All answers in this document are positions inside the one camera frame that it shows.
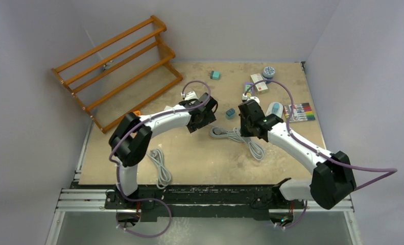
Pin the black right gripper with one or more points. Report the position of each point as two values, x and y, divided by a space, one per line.
244 133

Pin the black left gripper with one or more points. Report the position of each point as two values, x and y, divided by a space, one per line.
208 118

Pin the purple power strip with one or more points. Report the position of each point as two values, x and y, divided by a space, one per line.
248 89

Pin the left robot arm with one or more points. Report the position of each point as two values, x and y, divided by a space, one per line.
130 140

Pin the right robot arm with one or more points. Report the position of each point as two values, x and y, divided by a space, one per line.
332 177

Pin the dark blue charger plug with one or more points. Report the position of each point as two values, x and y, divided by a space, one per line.
230 113

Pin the teal charger plug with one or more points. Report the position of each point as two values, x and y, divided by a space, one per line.
215 75

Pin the blue white oval toy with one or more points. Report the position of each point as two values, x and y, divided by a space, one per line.
275 108

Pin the small white green box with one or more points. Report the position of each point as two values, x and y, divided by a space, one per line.
260 85

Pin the coloured marker pen set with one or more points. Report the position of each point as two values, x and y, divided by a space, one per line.
301 112

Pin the round blue white jar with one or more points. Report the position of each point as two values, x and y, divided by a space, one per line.
268 73

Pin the wooden shoe rack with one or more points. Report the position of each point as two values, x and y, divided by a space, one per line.
166 54

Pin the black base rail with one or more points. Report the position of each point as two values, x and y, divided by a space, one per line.
259 202

